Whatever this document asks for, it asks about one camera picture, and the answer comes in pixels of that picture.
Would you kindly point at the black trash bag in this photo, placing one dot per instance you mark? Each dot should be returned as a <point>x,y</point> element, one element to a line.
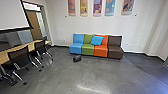
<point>77,58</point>

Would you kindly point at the brown wooden door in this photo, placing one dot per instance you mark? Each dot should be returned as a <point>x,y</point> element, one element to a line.
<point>34,25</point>

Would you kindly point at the green sofa seat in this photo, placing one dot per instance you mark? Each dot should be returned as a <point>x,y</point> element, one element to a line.
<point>88,49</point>

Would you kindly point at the blue sofa seat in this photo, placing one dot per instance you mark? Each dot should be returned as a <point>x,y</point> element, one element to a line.
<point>76,46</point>

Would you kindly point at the blue cushion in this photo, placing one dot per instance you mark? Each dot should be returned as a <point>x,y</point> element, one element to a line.
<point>96,40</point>

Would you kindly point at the orange sofa seat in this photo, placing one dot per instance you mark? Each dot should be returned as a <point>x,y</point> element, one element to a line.
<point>101,50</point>

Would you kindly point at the brown sofa seat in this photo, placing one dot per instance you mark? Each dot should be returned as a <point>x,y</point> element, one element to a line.
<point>115,50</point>

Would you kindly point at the black office chair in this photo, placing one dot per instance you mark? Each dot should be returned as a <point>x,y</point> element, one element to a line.
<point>41,47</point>
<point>20,57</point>

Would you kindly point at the grey desk panel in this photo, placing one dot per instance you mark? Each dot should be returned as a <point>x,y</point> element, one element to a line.
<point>25,36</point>
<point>11,39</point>

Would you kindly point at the wooden desk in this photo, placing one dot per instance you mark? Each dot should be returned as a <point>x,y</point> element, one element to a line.
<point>10,52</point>

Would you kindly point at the white wall outlet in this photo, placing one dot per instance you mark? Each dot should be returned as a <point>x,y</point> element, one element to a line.
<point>127,44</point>
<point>65,40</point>

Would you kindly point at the yellow wall poster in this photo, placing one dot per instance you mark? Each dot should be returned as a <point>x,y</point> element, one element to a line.
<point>84,7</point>

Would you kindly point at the pink wall poster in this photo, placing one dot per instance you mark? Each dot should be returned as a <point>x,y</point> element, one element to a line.
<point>71,7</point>

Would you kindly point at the purple wall poster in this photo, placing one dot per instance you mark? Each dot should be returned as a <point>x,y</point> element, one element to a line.
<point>97,7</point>

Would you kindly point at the peach wall poster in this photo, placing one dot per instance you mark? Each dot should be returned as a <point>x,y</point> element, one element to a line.
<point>127,6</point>

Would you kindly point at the white wall board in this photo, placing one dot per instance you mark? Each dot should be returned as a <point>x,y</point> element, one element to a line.
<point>11,13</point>

